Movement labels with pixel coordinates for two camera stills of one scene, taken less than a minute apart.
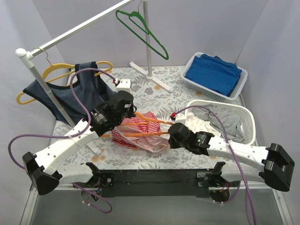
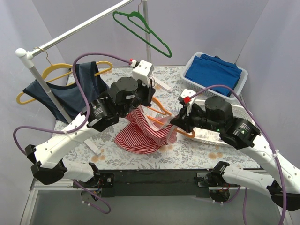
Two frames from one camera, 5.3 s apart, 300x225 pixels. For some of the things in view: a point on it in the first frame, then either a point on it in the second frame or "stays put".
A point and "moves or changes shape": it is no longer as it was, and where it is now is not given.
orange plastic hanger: x=148 y=121 to x=191 y=135
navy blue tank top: x=89 y=90 stays put
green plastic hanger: x=135 y=13 to x=145 y=41
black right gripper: x=171 y=141 to x=183 y=118
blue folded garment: x=216 y=73 stays put
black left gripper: x=131 y=110 to x=147 y=94
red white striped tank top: x=150 y=143 moves or changes shape
